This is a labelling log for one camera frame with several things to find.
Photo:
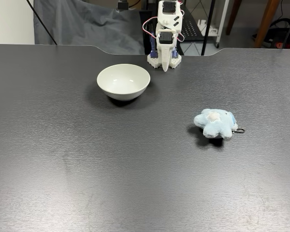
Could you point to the white ceramic bowl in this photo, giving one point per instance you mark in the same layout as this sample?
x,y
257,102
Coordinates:
x,y
123,82

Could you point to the blue clamp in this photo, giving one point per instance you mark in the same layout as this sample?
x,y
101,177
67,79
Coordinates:
x,y
175,52
154,51

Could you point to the white metal cart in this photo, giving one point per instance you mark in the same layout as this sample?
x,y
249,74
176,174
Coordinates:
x,y
220,24

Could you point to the brown wooden furniture leg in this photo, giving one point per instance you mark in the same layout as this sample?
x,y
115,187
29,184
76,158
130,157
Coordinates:
x,y
267,23
234,17

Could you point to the grey cloth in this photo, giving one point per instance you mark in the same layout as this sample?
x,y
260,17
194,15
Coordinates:
x,y
87,29

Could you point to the black bag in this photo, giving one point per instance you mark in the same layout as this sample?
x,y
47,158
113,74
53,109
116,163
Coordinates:
x,y
280,30

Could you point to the black tripod pole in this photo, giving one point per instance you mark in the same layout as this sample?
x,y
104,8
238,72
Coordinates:
x,y
42,23

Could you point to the black camera on stand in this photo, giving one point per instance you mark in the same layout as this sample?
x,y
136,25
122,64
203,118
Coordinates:
x,y
122,5

